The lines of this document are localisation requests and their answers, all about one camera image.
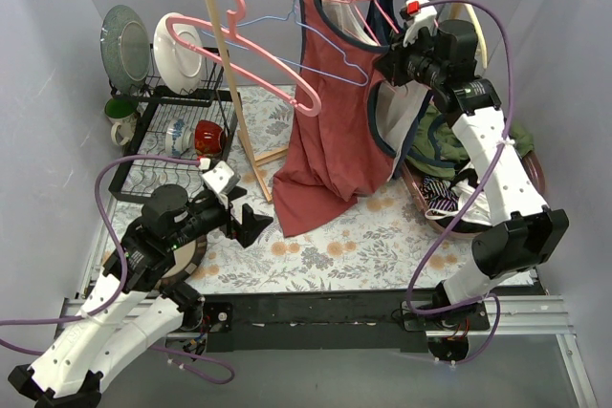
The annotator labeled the red tank top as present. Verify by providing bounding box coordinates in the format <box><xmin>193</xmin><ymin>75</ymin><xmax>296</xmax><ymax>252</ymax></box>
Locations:
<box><xmin>273</xmin><ymin>0</ymin><xmax>394</xmax><ymax>237</ymax></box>

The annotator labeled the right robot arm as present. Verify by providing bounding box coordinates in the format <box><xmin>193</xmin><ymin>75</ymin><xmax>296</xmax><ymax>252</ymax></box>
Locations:
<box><xmin>377</xmin><ymin>19</ymin><xmax>569</xmax><ymax>330</ymax></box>

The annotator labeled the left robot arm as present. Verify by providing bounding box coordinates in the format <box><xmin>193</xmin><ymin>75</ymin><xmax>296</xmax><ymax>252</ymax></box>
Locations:
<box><xmin>8</xmin><ymin>184</ymin><xmax>273</xmax><ymax>407</ymax></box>

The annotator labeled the white tank top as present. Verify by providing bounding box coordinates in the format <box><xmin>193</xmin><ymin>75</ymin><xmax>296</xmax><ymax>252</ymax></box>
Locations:
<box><xmin>315</xmin><ymin>0</ymin><xmax>431</xmax><ymax>180</ymax></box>

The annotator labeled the navy tank top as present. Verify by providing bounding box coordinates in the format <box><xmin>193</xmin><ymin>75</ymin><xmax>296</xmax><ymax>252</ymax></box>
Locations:
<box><xmin>366</xmin><ymin>0</ymin><xmax>405</xmax><ymax>161</ymax></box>

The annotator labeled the pink hanger under white top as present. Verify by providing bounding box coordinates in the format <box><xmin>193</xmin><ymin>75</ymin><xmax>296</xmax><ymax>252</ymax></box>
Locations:
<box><xmin>313</xmin><ymin>0</ymin><xmax>378</xmax><ymax>46</ymax></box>

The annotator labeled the thick pink plastic hanger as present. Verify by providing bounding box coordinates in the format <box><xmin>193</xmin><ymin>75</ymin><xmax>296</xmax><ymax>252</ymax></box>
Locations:
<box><xmin>164</xmin><ymin>0</ymin><xmax>321</xmax><ymax>117</ymax></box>

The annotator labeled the brown rimmed plate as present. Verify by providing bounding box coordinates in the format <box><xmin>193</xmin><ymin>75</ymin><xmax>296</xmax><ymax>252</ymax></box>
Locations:
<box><xmin>123</xmin><ymin>219</ymin><xmax>208</xmax><ymax>290</ymax></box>

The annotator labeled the red bowl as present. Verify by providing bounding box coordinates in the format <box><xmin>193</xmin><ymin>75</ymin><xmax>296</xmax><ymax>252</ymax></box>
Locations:
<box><xmin>194</xmin><ymin>119</ymin><xmax>227</xmax><ymax>158</ymax></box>

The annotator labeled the blue white cup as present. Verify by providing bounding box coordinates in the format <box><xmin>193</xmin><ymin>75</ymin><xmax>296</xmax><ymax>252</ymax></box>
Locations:
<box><xmin>164</xmin><ymin>118</ymin><xmax>194</xmax><ymax>158</ymax></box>

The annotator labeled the black dish rack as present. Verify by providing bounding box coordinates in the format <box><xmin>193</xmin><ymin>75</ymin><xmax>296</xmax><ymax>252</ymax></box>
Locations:
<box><xmin>109</xmin><ymin>59</ymin><xmax>237</xmax><ymax>204</ymax></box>

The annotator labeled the green shirt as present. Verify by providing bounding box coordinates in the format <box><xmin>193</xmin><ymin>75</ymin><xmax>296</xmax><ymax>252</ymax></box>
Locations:
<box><xmin>404</xmin><ymin>104</ymin><xmax>535</xmax><ymax>181</ymax></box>

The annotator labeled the green mug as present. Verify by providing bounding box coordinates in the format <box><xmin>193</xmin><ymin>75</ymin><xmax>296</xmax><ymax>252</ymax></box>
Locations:
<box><xmin>104</xmin><ymin>98</ymin><xmax>140</xmax><ymax>147</ymax></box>

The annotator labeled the black and white garment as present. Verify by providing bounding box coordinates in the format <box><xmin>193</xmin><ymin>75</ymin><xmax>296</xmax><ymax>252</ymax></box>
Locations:
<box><xmin>420</xmin><ymin>162</ymin><xmax>492</xmax><ymax>230</ymax></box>

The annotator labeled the floral table mat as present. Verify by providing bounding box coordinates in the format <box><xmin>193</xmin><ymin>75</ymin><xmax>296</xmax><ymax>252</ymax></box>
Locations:
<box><xmin>95</xmin><ymin>82</ymin><xmax>532</xmax><ymax>297</ymax></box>

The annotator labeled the white plate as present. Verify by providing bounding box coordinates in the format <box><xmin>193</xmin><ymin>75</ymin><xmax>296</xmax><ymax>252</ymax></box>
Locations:
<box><xmin>153</xmin><ymin>12</ymin><xmax>204</xmax><ymax>96</ymax></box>

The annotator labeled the brown laundry basket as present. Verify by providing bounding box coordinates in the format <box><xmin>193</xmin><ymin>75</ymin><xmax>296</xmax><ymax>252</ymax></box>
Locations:
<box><xmin>401</xmin><ymin>151</ymin><xmax>546</xmax><ymax>240</ymax></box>

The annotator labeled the green patterned plate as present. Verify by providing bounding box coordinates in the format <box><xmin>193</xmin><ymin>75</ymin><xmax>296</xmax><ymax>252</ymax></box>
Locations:
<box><xmin>100</xmin><ymin>5</ymin><xmax>151</xmax><ymax>95</ymax></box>

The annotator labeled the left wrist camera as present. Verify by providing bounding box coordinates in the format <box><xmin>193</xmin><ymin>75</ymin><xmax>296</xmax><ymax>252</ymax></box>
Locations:
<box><xmin>198</xmin><ymin>158</ymin><xmax>240</xmax><ymax>208</ymax></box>

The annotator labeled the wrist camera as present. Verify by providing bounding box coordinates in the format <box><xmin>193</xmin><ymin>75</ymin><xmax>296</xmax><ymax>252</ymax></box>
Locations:
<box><xmin>401</xmin><ymin>0</ymin><xmax>437</xmax><ymax>48</ymax></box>
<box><xmin>198</xmin><ymin>158</ymin><xmax>240</xmax><ymax>208</ymax></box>

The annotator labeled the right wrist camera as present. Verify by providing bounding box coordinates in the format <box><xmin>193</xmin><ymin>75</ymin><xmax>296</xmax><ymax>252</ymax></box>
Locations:
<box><xmin>401</xmin><ymin>0</ymin><xmax>437</xmax><ymax>48</ymax></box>

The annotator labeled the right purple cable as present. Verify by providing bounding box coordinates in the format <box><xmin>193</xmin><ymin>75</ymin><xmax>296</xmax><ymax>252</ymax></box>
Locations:
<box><xmin>405</xmin><ymin>0</ymin><xmax>518</xmax><ymax>364</ymax></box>

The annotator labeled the purple cable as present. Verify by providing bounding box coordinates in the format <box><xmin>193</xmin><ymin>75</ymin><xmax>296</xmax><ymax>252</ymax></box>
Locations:
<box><xmin>0</xmin><ymin>154</ymin><xmax>235</xmax><ymax>384</ymax></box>
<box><xmin>405</xmin><ymin>0</ymin><xmax>518</xmax><ymax>364</ymax></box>

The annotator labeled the blue wire hanger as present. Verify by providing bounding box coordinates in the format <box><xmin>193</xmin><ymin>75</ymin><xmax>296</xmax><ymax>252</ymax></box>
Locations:
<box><xmin>200</xmin><ymin>0</ymin><xmax>370</xmax><ymax>88</ymax></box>

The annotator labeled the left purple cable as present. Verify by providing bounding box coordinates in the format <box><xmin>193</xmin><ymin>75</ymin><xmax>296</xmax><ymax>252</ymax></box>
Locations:
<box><xmin>0</xmin><ymin>154</ymin><xmax>235</xmax><ymax>384</ymax></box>

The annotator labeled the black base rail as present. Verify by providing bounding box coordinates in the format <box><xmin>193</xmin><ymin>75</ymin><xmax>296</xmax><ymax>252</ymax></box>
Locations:
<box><xmin>176</xmin><ymin>290</ymin><xmax>490</xmax><ymax>353</ymax></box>

